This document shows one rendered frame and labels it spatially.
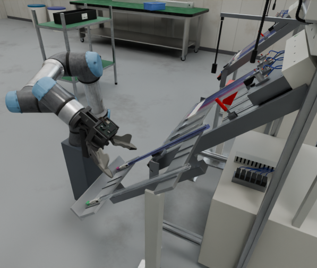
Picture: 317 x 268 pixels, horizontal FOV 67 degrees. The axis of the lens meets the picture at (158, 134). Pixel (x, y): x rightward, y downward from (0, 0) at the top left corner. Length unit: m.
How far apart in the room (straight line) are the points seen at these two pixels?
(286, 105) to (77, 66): 0.87
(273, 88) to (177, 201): 1.30
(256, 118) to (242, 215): 0.49
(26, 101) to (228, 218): 0.98
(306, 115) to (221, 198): 0.55
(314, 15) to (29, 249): 1.84
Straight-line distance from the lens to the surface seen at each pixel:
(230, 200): 1.19
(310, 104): 0.84
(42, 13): 8.53
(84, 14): 3.44
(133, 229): 1.79
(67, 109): 0.74
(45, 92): 0.77
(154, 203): 0.93
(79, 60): 1.19
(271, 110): 0.88
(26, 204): 2.13
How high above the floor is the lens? 1.48
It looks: 34 degrees down
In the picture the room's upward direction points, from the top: 2 degrees clockwise
